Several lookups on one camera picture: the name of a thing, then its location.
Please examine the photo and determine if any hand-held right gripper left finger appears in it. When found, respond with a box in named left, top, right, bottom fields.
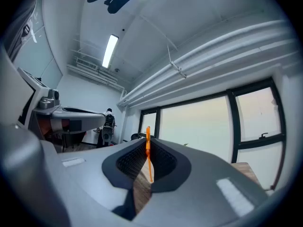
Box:
left=41, top=138, right=148, bottom=227

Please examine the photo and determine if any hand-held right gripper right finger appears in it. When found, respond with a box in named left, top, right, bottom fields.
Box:
left=132, top=138, right=269, bottom=227

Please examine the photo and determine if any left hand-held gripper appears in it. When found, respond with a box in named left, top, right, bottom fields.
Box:
left=3, top=53, right=106, bottom=133

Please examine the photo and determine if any orange stirring stick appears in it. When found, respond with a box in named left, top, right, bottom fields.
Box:
left=145, top=126, right=154, bottom=182

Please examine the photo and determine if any grey round device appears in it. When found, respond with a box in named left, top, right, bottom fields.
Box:
left=101, top=125, right=114, bottom=143

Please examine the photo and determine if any white ceiling air vent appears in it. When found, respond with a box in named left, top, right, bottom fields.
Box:
left=76, top=57, right=98, bottom=71

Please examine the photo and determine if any long ceiling light panel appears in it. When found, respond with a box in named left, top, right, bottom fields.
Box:
left=101, top=34, right=119, bottom=69

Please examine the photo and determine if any white ceiling pipe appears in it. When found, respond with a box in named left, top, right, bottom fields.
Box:
left=127, top=52, right=298, bottom=108
left=118, top=20, right=288, bottom=104
left=120, top=38, right=295, bottom=106

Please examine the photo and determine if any black window frame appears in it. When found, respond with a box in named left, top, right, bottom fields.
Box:
left=139, top=77, right=287, bottom=165

